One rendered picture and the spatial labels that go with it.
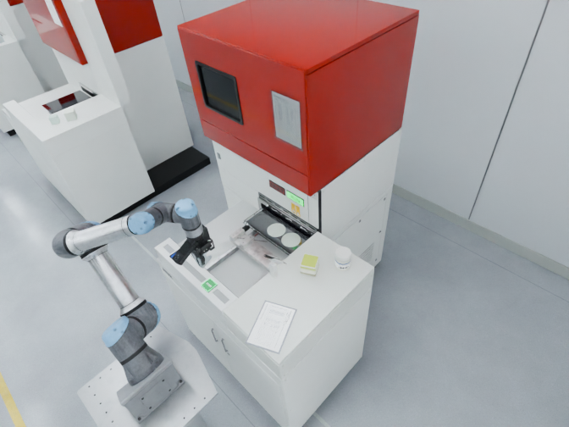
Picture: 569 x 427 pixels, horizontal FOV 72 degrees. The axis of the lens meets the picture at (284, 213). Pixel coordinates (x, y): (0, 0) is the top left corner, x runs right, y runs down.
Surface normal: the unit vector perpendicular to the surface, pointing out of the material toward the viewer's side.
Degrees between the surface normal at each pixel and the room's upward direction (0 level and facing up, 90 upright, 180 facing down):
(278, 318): 0
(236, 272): 0
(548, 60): 90
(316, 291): 0
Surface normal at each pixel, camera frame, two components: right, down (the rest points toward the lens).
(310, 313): -0.07, -0.72
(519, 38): -0.70, 0.53
